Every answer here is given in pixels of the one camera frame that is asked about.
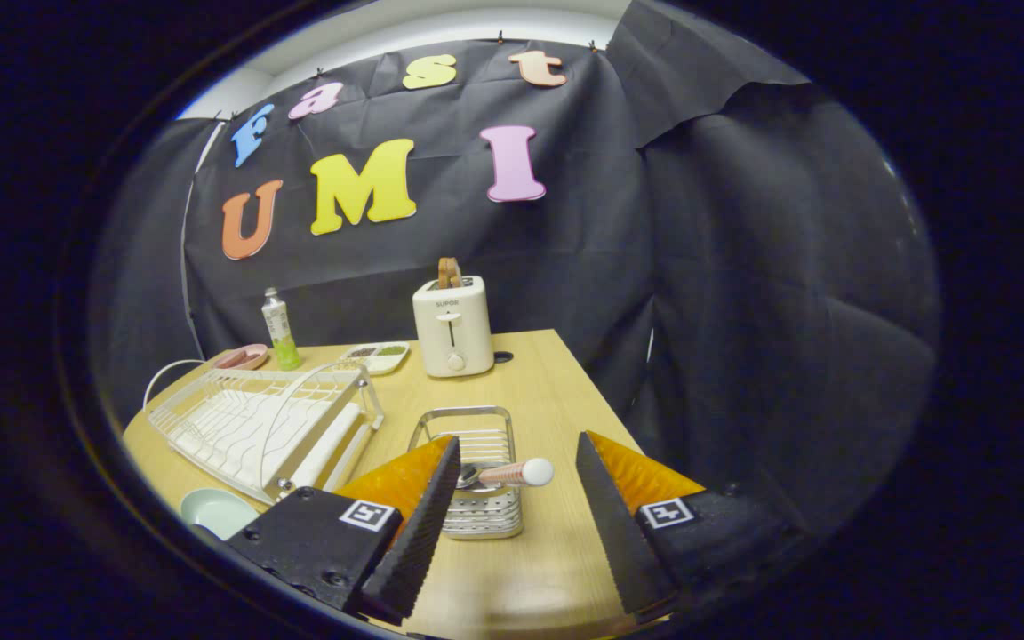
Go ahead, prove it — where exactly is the green drink bottle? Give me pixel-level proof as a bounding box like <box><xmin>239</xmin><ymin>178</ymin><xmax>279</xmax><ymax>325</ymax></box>
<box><xmin>261</xmin><ymin>287</ymin><xmax>303</xmax><ymax>372</ymax></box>

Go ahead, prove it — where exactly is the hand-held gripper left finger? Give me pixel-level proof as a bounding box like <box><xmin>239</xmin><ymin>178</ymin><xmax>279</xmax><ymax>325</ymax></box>
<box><xmin>226</xmin><ymin>436</ymin><xmax>462</xmax><ymax>628</ymax></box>

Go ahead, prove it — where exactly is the pink oval plate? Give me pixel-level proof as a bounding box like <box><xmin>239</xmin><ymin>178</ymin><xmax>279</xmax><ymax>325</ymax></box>
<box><xmin>212</xmin><ymin>343</ymin><xmax>270</xmax><ymax>371</ymax></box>

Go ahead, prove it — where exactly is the metal wire cutlery basket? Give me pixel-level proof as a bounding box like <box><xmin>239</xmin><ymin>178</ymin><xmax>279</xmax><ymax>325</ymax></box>
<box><xmin>408</xmin><ymin>406</ymin><xmax>524</xmax><ymax>540</ymax></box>

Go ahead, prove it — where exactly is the white wire dish rack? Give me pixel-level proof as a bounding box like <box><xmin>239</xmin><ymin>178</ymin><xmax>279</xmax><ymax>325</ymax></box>
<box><xmin>143</xmin><ymin>358</ymin><xmax>386</xmax><ymax>506</ymax></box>

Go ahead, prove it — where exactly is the white divided bean tray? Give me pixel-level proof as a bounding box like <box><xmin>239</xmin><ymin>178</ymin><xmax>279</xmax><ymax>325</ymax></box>
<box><xmin>340</xmin><ymin>341</ymin><xmax>411</xmax><ymax>375</ymax></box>

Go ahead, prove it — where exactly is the black backdrop cloth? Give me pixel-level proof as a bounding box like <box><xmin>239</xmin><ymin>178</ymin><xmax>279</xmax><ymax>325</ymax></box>
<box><xmin>90</xmin><ymin>0</ymin><xmax>944</xmax><ymax>534</ymax></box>

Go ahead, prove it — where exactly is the white toaster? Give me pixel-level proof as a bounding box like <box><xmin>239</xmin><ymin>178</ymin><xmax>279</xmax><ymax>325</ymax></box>
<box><xmin>412</xmin><ymin>276</ymin><xmax>495</xmax><ymax>379</ymax></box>

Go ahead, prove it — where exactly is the pink-handled metal spoon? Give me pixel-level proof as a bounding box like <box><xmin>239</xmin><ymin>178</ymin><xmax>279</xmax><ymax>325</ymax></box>
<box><xmin>457</xmin><ymin>458</ymin><xmax>556</xmax><ymax>492</ymax></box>

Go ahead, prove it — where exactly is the pale green plate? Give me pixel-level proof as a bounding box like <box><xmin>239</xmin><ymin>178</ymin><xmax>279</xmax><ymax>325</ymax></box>
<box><xmin>180</xmin><ymin>488</ymin><xmax>260</xmax><ymax>541</ymax></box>

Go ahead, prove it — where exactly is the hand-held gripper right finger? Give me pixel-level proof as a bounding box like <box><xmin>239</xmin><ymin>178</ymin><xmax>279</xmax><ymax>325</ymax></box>
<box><xmin>576</xmin><ymin>431</ymin><xmax>811</xmax><ymax>623</ymax></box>

